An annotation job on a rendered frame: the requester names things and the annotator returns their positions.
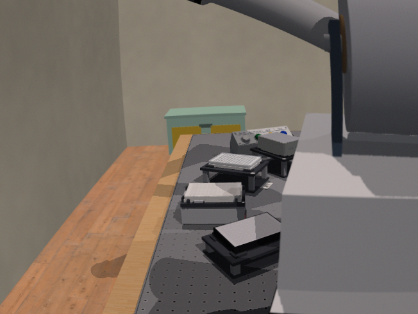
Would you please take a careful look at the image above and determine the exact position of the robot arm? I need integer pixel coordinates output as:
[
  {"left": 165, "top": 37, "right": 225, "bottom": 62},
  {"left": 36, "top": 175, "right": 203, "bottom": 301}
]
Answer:
[{"left": 188, "top": 0, "right": 339, "bottom": 50}]

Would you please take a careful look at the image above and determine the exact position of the grey button panel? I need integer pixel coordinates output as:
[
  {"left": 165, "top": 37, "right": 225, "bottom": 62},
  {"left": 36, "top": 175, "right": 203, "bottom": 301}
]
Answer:
[{"left": 230, "top": 126, "right": 293, "bottom": 155}]

